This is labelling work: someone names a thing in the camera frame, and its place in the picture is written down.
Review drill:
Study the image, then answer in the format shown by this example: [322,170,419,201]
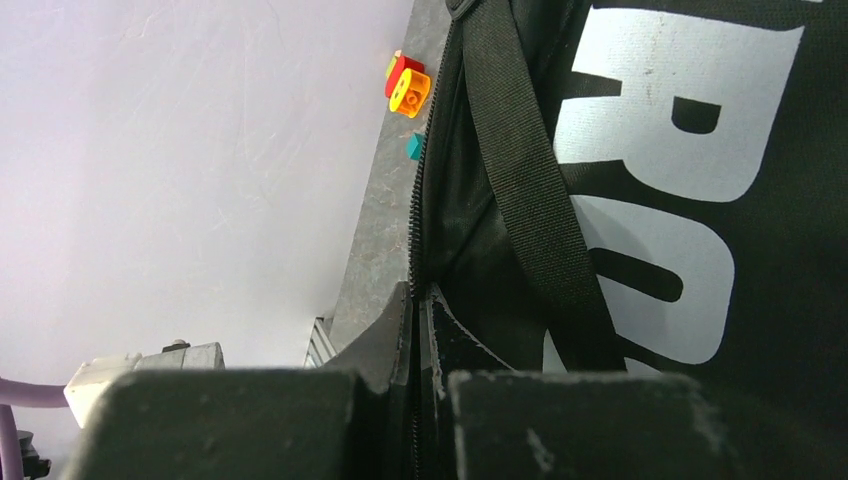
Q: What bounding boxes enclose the black crossway racket bag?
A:
[409,1,847,479]

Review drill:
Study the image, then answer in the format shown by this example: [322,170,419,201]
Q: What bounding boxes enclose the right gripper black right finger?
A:
[423,286,742,479]

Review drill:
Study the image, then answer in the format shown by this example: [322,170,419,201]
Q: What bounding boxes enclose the teal cube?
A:
[405,132,426,161]

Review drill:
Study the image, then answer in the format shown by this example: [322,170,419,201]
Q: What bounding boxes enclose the red yellow toy blocks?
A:
[384,50,432,118]

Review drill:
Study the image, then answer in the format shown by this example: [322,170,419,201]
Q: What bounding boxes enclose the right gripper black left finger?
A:
[64,282,414,479]

